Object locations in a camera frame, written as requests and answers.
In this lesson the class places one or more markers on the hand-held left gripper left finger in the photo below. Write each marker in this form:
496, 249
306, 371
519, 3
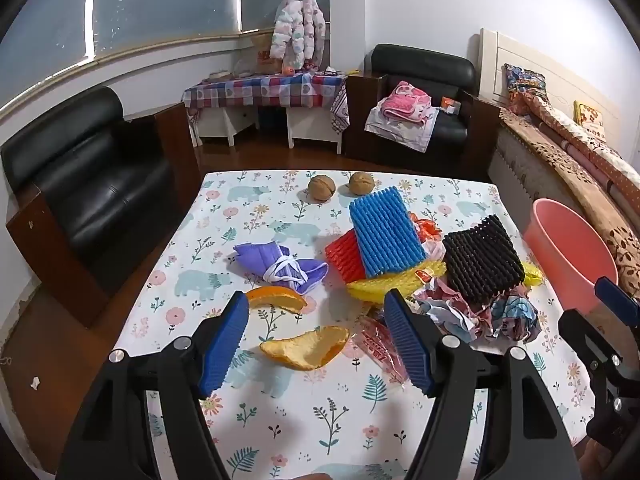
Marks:
225, 347

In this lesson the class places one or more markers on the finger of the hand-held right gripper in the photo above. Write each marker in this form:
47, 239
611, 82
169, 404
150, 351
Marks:
617, 297
595, 340

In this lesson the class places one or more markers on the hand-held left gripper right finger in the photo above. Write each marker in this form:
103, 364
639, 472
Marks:
410, 347

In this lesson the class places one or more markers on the clear red-printed plastic wrapper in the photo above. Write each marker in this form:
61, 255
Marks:
372, 345

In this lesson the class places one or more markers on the yellow foam fruit net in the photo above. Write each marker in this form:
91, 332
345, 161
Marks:
382, 287

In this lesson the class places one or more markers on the pink plastic bucket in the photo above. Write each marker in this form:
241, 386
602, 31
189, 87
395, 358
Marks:
565, 255

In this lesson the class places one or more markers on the printed paper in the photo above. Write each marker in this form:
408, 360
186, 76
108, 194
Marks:
470, 315

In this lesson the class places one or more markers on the orange peel piece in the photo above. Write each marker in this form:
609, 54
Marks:
305, 347
275, 300

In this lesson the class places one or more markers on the purple face mask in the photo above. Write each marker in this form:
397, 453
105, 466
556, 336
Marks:
280, 265

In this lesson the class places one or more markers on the red foam fruit net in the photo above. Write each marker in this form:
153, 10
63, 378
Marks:
345, 260

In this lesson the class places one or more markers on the black foam fruit net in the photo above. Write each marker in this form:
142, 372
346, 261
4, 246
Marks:
480, 260

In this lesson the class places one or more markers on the blue foam fruit net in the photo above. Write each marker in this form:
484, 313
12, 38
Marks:
385, 235

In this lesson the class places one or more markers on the orange plastic wrapper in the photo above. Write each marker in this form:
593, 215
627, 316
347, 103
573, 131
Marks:
425, 230

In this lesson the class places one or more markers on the floral tablecloth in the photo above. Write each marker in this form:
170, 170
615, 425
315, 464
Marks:
280, 410

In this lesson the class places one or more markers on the folded dotted quilt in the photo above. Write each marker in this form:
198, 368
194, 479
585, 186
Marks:
575, 145

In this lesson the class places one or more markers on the quilted mattress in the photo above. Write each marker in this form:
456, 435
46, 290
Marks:
515, 170

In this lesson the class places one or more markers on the walnut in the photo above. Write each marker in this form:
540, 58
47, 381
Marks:
361, 183
320, 189

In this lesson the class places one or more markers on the yellow flowered pillow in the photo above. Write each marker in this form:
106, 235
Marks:
590, 117

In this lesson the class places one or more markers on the white paper scrap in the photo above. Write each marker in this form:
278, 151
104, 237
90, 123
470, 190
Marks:
35, 382

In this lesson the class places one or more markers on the black leather armchair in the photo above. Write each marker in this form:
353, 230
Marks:
420, 67
100, 180

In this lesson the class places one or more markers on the white cloth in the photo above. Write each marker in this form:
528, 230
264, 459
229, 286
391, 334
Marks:
400, 135

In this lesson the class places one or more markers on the colourful printed pillow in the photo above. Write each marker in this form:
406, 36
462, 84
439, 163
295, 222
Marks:
522, 82

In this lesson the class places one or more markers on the white side table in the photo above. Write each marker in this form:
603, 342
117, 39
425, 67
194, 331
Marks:
310, 127

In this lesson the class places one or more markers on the small orange box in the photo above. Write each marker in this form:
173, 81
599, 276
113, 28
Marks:
450, 106

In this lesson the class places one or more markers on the pink folded blanket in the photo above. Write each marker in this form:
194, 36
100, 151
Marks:
405, 102

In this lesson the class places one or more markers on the checked hanging towel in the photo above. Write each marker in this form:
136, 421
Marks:
340, 110

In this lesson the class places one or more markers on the checkered table cover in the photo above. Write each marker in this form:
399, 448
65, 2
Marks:
265, 87

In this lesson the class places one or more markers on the small orange ball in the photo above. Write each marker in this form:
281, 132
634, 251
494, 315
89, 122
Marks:
287, 70

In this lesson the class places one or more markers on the white puffy jacket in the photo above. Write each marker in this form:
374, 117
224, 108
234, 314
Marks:
297, 25

